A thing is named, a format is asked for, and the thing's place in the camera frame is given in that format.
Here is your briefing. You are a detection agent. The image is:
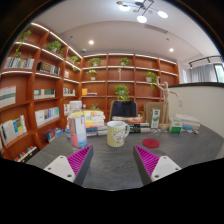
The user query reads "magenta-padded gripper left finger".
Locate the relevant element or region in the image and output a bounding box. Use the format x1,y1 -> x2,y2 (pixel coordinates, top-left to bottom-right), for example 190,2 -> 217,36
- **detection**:
43,144 -> 95,187

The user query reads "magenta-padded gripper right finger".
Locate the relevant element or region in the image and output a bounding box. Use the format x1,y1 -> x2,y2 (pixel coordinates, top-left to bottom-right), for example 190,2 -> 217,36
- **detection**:
132,145 -> 183,186

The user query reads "clear plastic drink bottle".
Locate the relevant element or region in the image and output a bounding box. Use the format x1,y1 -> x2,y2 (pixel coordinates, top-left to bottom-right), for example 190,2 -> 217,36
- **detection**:
67,100 -> 89,150

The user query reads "flat round red coaster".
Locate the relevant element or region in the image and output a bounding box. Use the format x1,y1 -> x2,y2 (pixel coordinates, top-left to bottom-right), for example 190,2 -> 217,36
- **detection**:
142,138 -> 161,149

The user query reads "green and white box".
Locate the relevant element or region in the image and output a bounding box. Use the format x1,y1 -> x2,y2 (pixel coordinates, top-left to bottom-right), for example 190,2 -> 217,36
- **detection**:
168,117 -> 183,134

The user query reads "green and white carton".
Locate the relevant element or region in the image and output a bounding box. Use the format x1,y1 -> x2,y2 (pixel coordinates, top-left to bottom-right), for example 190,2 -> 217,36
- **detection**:
149,108 -> 161,130

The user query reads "white flat box stack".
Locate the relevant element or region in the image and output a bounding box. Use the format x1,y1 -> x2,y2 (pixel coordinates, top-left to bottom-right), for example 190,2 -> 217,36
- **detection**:
175,113 -> 202,130

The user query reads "colourful book stack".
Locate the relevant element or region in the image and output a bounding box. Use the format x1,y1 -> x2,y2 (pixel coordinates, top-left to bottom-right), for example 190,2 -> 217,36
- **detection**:
81,109 -> 108,138

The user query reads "yellow striped ceramic mug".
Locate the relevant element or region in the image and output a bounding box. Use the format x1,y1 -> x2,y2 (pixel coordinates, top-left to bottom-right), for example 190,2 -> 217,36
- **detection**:
106,120 -> 131,148

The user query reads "wooden artist mannequin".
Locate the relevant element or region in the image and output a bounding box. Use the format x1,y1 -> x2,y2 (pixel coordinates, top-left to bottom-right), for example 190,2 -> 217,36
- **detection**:
155,77 -> 180,130

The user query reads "tan chair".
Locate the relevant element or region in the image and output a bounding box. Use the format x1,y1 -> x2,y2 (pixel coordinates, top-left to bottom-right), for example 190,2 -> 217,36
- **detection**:
144,101 -> 165,124

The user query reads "dark blue office chair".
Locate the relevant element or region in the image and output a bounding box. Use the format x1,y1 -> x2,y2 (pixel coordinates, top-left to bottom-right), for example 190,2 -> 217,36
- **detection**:
109,99 -> 139,122

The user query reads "wooden shelf unit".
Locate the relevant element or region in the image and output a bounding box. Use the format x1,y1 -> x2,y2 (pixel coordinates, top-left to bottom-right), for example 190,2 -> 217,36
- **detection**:
0,21 -> 180,163

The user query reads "grey window curtain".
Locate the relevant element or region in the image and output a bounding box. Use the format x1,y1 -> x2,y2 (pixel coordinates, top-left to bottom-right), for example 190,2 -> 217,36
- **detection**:
189,63 -> 218,84

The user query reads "ceiling air vent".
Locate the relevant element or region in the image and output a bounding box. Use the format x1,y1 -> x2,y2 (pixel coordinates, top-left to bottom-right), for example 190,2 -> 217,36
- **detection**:
144,23 -> 169,35

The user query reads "branched ceiling light fixture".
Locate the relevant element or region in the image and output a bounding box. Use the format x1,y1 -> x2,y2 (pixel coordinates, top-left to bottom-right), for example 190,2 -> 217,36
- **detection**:
116,0 -> 169,24

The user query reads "black ceiling track rail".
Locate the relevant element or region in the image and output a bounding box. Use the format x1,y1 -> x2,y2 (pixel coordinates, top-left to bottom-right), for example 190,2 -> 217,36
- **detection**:
188,55 -> 223,69

